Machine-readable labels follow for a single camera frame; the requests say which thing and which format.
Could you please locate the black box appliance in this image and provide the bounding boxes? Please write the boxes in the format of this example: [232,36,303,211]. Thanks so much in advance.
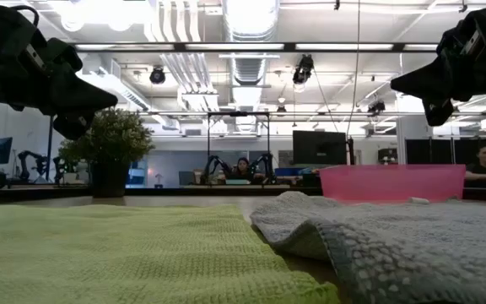
[377,147,400,166]

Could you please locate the green bushy plant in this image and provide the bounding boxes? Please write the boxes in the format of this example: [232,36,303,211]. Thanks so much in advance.
[57,106,157,166]

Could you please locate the pink translucent plastic basket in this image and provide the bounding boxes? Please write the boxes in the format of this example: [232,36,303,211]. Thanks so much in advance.
[319,164,467,205]

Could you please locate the person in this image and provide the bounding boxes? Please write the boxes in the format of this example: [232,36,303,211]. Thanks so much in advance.
[463,143,486,182]
[225,156,269,186]

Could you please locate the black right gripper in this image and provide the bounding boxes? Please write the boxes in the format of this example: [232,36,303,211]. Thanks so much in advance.
[389,0,486,128]

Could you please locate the black partition panels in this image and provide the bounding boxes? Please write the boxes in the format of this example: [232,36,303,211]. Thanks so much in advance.
[404,136,486,189]

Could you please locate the black computer monitor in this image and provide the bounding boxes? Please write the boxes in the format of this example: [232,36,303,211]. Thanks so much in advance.
[292,130,348,166]

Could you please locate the black plant pot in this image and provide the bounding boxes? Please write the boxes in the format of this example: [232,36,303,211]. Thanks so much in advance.
[89,161,132,199]

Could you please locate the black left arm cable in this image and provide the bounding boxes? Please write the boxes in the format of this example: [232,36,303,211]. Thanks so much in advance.
[9,3,41,28]

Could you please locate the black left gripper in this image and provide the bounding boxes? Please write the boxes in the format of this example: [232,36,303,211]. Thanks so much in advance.
[0,0,119,142]

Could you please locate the green microfiber towel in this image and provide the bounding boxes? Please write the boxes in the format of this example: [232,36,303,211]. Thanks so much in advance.
[0,204,342,304]

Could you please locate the blue storage bin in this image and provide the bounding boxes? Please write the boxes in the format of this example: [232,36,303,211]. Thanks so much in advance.
[273,166,308,177]

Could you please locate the grey microfiber towel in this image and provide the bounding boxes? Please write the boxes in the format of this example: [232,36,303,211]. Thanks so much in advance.
[249,190,486,304]

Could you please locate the black metal frame stand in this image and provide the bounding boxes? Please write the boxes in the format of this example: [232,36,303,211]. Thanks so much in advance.
[206,111,271,187]

